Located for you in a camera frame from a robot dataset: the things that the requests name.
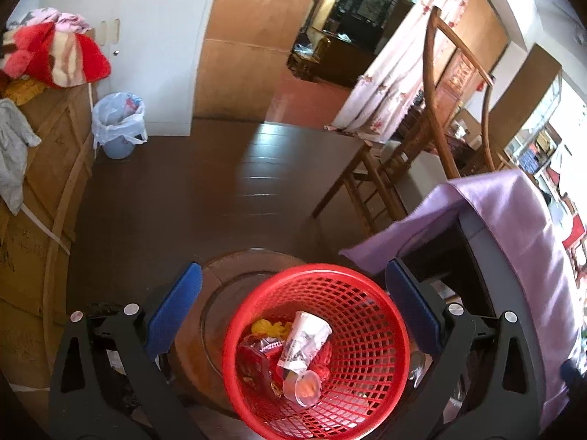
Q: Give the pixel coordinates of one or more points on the large wooden door panel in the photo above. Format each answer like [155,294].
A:
[257,32]

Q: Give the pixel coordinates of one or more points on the carved wooden chair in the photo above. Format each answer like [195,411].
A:
[435,101]

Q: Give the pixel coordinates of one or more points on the red snack packet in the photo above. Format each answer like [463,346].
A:
[257,366]

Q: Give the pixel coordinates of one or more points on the narrow wooden door panel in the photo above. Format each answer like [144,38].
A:
[477,41]

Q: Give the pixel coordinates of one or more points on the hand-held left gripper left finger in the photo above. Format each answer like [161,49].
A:
[174,311]

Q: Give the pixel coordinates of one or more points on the red plush blanket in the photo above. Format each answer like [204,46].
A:
[59,55]

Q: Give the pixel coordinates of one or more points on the red plastic mesh basket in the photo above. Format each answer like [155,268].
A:
[367,353]

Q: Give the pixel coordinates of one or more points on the grey cloth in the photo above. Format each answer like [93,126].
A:
[11,156]

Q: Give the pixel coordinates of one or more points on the floral pink curtain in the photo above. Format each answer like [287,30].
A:
[390,78]

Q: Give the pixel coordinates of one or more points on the round wooden stool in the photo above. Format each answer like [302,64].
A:
[215,293]

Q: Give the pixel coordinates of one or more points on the clear plastic jelly cup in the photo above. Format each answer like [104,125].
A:
[302,389]

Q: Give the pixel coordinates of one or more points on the small wooden chair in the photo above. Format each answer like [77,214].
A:
[307,57]

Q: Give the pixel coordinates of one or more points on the yellow cloth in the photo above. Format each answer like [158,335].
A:
[25,91]

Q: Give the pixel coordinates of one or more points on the purple tablecloth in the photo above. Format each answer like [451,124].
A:
[518,238]

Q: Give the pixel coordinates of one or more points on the dark cabinet with painting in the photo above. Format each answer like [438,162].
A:
[362,9]

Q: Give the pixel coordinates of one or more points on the white wardrobe cabinet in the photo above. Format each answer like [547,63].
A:
[151,32]

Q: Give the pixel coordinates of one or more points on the blue plastic bucket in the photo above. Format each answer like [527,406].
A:
[118,149]

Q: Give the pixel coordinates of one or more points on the white plastic bin liner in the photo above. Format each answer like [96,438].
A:
[114,114]

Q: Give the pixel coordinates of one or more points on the glass display cabinet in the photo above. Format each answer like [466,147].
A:
[527,101]

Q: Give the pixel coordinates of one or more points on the yellow wrapper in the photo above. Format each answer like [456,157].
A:
[270,327]

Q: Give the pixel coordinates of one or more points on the white tube packet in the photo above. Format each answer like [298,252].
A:
[302,339]

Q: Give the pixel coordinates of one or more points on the pink cloth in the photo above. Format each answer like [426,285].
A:
[69,20]

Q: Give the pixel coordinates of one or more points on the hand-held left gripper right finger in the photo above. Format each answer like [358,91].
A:
[412,307]

